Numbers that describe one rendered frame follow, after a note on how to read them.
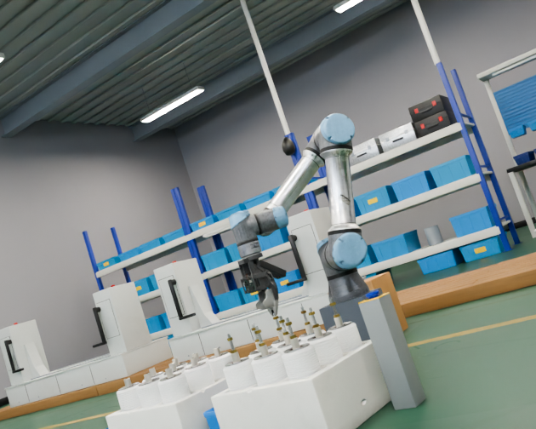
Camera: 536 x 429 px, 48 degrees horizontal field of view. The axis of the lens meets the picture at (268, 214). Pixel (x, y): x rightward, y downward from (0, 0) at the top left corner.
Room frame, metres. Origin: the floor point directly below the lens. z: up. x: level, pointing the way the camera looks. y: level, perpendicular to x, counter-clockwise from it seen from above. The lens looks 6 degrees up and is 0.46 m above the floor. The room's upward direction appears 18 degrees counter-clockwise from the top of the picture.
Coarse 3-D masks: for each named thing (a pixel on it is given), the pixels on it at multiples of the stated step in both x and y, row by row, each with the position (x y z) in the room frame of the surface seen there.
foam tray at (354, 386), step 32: (352, 352) 1.79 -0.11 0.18; (256, 384) 1.80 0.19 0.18; (288, 384) 1.65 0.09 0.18; (320, 384) 1.62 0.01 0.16; (352, 384) 1.73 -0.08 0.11; (384, 384) 1.85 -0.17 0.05; (224, 416) 1.82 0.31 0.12; (256, 416) 1.74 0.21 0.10; (288, 416) 1.67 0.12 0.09; (320, 416) 1.61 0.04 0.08; (352, 416) 1.69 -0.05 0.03
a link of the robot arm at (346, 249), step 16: (320, 128) 2.06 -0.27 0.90; (336, 128) 2.04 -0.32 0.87; (352, 128) 2.05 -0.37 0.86; (320, 144) 2.09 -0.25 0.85; (336, 144) 2.05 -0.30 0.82; (336, 160) 2.06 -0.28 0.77; (336, 176) 2.06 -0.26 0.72; (336, 192) 2.06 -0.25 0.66; (352, 192) 2.08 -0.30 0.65; (336, 208) 2.06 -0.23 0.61; (352, 208) 2.07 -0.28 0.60; (336, 224) 2.06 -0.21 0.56; (352, 224) 2.05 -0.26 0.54; (336, 240) 2.03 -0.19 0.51; (352, 240) 2.02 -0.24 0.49; (336, 256) 2.02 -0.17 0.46; (352, 256) 2.03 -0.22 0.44
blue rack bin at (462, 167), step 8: (456, 160) 5.89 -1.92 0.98; (464, 160) 5.86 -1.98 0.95; (432, 168) 6.01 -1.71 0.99; (440, 168) 5.98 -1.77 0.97; (448, 168) 5.94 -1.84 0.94; (456, 168) 5.91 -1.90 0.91; (464, 168) 5.88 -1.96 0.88; (472, 168) 5.98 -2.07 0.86; (440, 176) 6.00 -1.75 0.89; (448, 176) 5.96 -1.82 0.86; (456, 176) 5.93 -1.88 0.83; (464, 176) 5.89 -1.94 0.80; (440, 184) 6.02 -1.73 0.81
